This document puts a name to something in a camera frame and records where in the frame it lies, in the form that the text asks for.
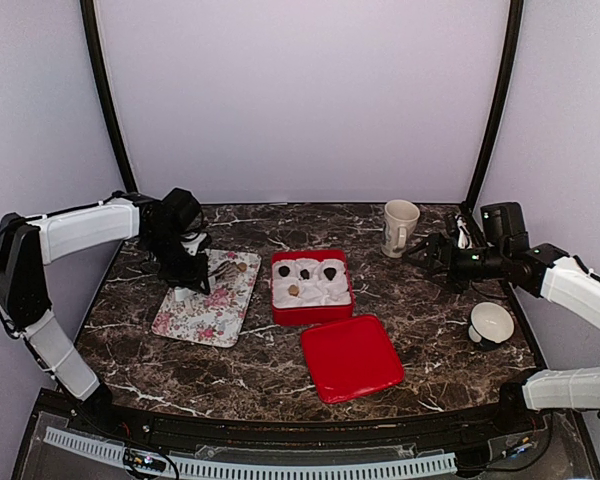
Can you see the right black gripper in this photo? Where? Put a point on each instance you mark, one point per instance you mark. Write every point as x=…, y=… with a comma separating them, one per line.
x=436, y=242

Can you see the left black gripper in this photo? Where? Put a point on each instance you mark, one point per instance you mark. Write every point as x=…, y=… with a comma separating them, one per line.
x=191, y=278

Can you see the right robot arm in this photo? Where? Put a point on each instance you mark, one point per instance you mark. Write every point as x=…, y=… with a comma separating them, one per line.
x=544, y=271

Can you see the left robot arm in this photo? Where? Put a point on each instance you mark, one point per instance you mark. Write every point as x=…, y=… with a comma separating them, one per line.
x=170, y=229

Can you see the cream ceramic mug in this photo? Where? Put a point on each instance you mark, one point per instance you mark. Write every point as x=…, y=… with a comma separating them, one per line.
x=400, y=221

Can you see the floral rectangular tray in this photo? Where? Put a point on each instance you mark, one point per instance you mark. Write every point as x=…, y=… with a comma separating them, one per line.
x=218, y=317

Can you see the white and dark bowl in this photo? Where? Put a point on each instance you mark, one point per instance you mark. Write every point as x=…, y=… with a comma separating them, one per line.
x=490, y=325

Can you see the red box with paper cups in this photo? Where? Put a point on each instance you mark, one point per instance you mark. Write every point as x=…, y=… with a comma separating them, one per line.
x=319, y=300

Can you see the red box lid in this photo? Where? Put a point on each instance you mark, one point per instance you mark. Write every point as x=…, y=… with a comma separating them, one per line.
x=351, y=358

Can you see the small circuit board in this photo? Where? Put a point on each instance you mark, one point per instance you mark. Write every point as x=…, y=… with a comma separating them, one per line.
x=141, y=461

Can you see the black front table rail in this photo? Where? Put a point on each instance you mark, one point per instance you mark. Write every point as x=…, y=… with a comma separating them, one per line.
x=372, y=421

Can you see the white slotted cable duct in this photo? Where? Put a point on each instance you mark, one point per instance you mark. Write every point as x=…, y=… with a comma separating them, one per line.
x=258, y=464

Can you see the left black frame post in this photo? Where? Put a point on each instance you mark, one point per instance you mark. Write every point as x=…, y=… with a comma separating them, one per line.
x=105, y=96

